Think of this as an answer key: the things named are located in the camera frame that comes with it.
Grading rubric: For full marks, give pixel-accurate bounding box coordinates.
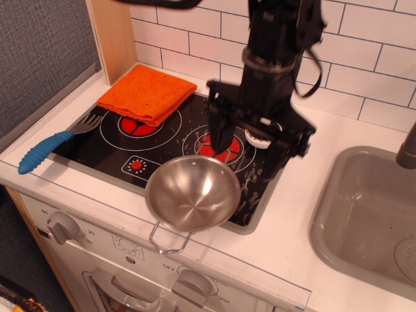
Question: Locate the grey timer knob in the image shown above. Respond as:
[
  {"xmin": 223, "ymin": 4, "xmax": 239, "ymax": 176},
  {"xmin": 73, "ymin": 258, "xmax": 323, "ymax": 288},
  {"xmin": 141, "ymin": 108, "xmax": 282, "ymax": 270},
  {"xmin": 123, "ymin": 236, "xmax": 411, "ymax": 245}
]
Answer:
[{"xmin": 47, "ymin": 212, "xmax": 80, "ymax": 245}]

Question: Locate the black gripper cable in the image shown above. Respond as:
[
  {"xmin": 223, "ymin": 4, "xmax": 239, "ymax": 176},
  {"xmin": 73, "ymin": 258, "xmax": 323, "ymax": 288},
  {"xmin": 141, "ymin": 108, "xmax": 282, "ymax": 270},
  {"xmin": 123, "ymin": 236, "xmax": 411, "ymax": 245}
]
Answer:
[{"xmin": 116, "ymin": 0, "xmax": 328, "ymax": 99}]

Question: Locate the grey oven door handle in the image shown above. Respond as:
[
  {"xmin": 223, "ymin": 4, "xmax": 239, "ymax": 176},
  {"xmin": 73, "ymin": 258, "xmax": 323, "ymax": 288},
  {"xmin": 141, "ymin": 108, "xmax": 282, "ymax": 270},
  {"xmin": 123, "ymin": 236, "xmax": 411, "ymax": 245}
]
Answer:
[{"xmin": 90, "ymin": 269, "xmax": 179, "ymax": 311}]

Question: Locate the orange and black object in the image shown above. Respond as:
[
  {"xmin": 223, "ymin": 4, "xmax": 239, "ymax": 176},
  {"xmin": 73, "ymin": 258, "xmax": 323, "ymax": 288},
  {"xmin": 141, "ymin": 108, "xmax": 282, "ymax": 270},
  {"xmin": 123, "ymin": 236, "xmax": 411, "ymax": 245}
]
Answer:
[{"xmin": 1, "ymin": 286, "xmax": 46, "ymax": 312}]

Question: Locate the stainless steel pot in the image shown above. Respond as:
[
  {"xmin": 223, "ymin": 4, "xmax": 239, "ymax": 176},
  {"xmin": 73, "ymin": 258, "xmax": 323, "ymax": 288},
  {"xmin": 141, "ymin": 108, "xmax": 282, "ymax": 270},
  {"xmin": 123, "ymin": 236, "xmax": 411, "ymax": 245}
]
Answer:
[{"xmin": 145, "ymin": 155, "xmax": 241, "ymax": 255}]

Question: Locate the orange folded cloth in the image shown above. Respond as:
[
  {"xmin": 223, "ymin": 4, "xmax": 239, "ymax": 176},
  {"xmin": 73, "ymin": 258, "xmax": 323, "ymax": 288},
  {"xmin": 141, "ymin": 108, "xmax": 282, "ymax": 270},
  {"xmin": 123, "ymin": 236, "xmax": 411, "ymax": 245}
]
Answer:
[{"xmin": 97, "ymin": 65, "xmax": 197, "ymax": 127}]

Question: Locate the grey faucet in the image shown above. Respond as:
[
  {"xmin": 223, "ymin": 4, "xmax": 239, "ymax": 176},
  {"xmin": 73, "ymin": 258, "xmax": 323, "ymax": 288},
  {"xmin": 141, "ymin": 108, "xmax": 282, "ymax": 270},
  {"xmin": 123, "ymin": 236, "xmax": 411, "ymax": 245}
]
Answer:
[{"xmin": 395, "ymin": 123, "xmax": 416, "ymax": 170}]

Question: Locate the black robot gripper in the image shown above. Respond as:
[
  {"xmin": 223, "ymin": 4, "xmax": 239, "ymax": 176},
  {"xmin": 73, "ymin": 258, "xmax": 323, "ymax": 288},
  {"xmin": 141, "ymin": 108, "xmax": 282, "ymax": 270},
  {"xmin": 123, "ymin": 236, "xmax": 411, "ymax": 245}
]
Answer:
[{"xmin": 207, "ymin": 62, "xmax": 316, "ymax": 179}]

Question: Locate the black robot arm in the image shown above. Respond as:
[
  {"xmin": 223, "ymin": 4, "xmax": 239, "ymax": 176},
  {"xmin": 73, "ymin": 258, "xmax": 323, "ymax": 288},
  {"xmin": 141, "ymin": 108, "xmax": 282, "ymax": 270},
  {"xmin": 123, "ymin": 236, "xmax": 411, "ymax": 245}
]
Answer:
[{"xmin": 207, "ymin": 1, "xmax": 326, "ymax": 179}]

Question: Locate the blue handled metal fork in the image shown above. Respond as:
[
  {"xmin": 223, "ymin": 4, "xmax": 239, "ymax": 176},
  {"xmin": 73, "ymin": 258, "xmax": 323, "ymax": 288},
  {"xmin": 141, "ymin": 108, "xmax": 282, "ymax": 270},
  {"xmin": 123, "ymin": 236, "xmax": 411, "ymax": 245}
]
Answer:
[{"xmin": 18, "ymin": 114, "xmax": 103, "ymax": 175}]

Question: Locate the grey oven temperature knob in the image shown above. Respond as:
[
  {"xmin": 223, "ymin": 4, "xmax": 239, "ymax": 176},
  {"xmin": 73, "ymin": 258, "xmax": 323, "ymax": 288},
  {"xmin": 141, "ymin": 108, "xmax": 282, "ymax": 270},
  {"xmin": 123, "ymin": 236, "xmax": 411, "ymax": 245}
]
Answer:
[{"xmin": 172, "ymin": 270, "xmax": 214, "ymax": 308}]

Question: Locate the white toy oven front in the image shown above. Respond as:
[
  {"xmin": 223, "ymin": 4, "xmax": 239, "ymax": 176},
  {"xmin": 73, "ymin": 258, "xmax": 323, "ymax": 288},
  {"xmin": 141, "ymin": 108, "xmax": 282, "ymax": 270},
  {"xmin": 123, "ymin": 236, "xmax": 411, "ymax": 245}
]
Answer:
[{"xmin": 22, "ymin": 196, "xmax": 311, "ymax": 311}]

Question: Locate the white toy mushroom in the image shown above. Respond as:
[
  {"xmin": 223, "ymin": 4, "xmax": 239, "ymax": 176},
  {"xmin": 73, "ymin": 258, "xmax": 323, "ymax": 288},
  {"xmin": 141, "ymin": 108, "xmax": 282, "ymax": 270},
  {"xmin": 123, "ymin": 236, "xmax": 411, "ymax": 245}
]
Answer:
[{"xmin": 244, "ymin": 118, "xmax": 283, "ymax": 150}]

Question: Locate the grey sink basin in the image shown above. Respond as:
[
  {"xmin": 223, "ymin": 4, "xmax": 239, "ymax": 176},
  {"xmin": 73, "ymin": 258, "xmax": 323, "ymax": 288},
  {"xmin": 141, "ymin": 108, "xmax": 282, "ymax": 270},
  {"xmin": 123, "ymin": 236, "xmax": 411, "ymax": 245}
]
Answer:
[{"xmin": 309, "ymin": 146, "xmax": 415, "ymax": 300}]

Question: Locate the black toy stovetop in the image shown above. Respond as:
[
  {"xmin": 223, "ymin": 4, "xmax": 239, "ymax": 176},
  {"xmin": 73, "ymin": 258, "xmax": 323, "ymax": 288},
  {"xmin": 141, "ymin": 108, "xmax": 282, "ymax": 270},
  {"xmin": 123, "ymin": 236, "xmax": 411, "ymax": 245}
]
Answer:
[{"xmin": 49, "ymin": 94, "xmax": 278, "ymax": 235}]

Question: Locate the wooden side post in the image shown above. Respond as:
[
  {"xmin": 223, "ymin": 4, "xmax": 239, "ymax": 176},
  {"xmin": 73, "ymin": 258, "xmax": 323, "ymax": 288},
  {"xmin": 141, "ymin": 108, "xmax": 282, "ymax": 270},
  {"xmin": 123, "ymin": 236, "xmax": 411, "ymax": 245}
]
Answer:
[{"xmin": 85, "ymin": 0, "xmax": 137, "ymax": 86}]

